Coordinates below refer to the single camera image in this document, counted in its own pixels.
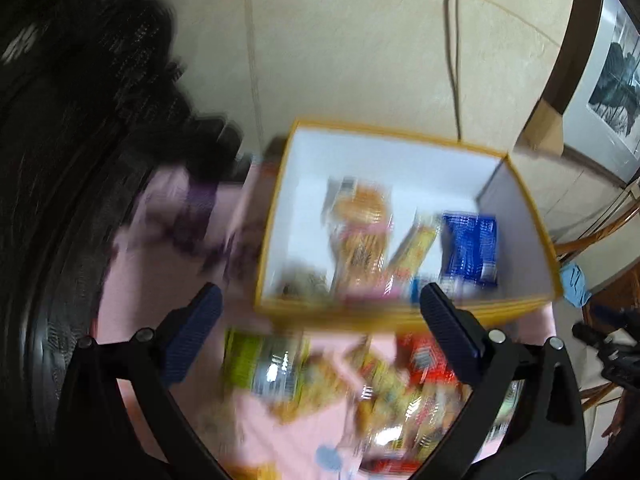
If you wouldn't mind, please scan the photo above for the rice crackers pink bag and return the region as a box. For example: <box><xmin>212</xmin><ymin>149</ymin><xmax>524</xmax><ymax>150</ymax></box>
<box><xmin>322</xmin><ymin>178</ymin><xmax>394</xmax><ymax>301</ymax></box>

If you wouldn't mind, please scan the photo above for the red chocolate bar wrapper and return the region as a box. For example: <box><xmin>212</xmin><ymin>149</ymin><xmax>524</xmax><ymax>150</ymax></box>
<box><xmin>396</xmin><ymin>333</ymin><xmax>457</xmax><ymax>386</ymax></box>

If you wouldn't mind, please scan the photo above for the pink patterned tablecloth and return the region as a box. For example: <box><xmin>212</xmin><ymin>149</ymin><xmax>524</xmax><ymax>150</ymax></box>
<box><xmin>92</xmin><ymin>159</ymin><xmax>557</xmax><ymax>480</ymax></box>

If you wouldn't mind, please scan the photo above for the green white snack packet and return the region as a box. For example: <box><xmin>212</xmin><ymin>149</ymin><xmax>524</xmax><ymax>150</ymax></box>
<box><xmin>221</xmin><ymin>328</ymin><xmax>309</xmax><ymax>402</ymax></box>

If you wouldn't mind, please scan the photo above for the blue snack packet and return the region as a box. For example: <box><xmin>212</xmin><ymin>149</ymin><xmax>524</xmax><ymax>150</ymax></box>
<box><xmin>440</xmin><ymin>212</ymin><xmax>498</xmax><ymax>292</ymax></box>

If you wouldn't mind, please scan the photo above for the yellow strip snack packet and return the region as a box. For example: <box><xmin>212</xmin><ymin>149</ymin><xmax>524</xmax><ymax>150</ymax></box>
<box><xmin>387</xmin><ymin>214</ymin><xmax>442</xmax><ymax>283</ymax></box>

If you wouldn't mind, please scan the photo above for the orange sandwich cracker pack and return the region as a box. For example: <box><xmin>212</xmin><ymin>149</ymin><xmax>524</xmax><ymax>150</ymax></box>
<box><xmin>269</xmin><ymin>354</ymin><xmax>355</xmax><ymax>425</ymax></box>

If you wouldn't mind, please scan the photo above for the yellow cardboard storage box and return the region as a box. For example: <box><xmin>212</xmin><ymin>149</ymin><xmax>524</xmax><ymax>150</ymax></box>
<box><xmin>255</xmin><ymin>122</ymin><xmax>562</xmax><ymax>333</ymax></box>

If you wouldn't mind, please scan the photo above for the framed ink painting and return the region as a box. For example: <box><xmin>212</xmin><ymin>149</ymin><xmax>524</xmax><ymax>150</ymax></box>
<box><xmin>563</xmin><ymin>0</ymin><xmax>639</xmax><ymax>183</ymax></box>

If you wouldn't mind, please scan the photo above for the white power cable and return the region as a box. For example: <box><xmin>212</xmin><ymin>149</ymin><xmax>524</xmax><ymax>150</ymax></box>
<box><xmin>444</xmin><ymin>0</ymin><xmax>474</xmax><ymax>141</ymax></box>

